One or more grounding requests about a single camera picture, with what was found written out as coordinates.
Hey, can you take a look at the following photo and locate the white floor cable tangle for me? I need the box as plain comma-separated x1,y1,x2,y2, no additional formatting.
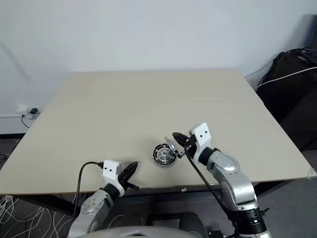
0,194,75,238

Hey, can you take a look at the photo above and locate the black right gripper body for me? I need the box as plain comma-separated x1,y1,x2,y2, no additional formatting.
184,137,198,160

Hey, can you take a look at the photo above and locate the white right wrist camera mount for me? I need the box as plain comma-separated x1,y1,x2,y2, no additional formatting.
189,122,213,164

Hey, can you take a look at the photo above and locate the silver robot torso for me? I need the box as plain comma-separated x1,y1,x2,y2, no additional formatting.
86,224,211,238

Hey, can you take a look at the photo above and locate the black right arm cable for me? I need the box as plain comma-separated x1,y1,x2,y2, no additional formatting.
184,146,239,234

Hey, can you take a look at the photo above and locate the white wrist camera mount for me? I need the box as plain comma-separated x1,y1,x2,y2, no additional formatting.
102,159,126,198
189,122,213,164

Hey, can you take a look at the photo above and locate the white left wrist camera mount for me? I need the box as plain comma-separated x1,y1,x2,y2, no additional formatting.
102,159,126,198

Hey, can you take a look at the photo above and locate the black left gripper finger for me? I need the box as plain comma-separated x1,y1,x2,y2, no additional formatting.
120,163,136,178
125,161,139,181

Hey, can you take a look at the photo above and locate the thin black adapter cable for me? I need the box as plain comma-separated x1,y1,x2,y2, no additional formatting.
21,114,32,128

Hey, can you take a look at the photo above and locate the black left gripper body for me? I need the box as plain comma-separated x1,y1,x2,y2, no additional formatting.
118,177,140,191

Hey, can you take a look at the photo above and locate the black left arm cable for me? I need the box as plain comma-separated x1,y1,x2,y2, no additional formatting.
73,162,105,221

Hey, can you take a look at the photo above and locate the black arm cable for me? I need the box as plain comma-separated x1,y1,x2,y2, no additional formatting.
73,162,105,221
184,146,239,234

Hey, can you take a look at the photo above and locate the black table frame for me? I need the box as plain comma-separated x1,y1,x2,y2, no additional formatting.
0,173,315,219

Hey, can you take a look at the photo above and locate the black silver spoked motor rotor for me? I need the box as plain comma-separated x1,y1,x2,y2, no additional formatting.
152,143,177,165

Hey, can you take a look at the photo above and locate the white wall socket strip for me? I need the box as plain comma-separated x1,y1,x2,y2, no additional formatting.
0,105,42,120

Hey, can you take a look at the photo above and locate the large black bag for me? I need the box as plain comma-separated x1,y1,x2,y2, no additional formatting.
256,51,317,152

